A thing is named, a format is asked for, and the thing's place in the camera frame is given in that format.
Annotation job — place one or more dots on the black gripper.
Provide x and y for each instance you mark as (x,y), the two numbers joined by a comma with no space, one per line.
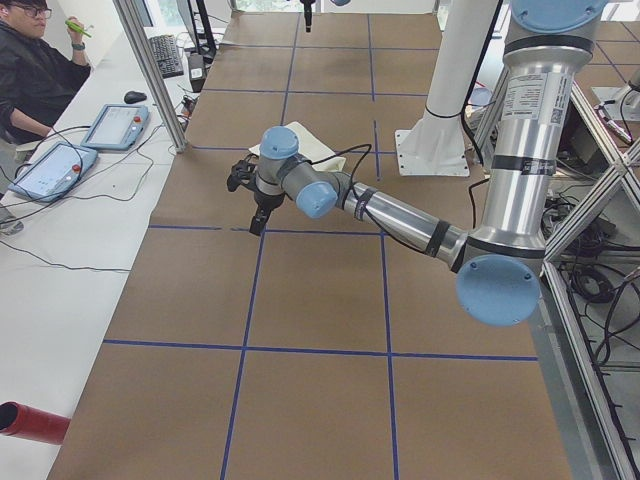
(307,10)
(266,202)

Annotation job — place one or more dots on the cream long-sleeve cat shirt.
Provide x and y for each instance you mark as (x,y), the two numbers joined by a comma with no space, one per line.
(315,150)

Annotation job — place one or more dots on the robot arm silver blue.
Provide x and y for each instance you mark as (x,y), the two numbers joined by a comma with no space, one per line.
(498,261)

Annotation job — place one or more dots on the black keyboard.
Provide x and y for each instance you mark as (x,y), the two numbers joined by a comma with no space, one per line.
(165,51)

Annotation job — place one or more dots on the far blue teach pendant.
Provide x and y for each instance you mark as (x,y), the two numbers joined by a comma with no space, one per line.
(117,127)

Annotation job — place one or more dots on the blue teach pendant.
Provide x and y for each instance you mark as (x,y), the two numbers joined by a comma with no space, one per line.
(55,173)
(117,127)

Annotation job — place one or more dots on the white central support column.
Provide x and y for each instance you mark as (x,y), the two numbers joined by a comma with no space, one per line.
(435,145)

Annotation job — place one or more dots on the black computer mouse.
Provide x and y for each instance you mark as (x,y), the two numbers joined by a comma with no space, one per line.
(132,97)

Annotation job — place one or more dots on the near blue teach pendant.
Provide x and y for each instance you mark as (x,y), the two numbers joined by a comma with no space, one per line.
(55,173)

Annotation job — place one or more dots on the green handheld object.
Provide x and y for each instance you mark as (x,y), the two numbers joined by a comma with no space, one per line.
(77,28)

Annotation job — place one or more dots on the seated person black jacket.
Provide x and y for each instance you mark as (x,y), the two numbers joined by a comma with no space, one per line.
(37,81)

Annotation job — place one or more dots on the red cylinder tube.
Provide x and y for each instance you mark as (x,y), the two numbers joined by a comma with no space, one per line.
(25,422)

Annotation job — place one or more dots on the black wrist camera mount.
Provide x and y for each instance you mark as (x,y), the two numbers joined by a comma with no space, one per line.
(243,174)

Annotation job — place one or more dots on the aluminium frame post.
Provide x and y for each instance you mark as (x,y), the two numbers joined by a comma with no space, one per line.
(135,33)

